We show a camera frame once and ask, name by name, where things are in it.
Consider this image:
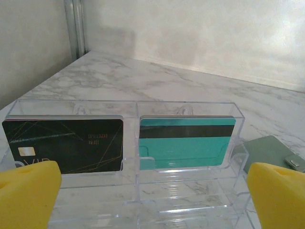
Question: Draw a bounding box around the teal magnetic stripe card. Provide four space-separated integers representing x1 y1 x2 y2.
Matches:
139 115 236 171

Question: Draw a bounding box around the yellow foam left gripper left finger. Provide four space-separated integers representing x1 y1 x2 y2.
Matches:
0 160 62 229

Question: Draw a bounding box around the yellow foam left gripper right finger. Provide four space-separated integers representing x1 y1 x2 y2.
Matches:
246 162 305 229

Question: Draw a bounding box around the clear plastic tube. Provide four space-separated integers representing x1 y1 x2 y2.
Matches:
0 99 250 229

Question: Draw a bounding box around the green card holder wallet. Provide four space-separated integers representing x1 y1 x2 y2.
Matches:
232 135 305 174

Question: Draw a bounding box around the aluminium frame post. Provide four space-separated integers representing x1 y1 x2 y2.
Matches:
64 0 86 60

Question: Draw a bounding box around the black VIP card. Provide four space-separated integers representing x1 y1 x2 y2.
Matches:
1 116 124 175

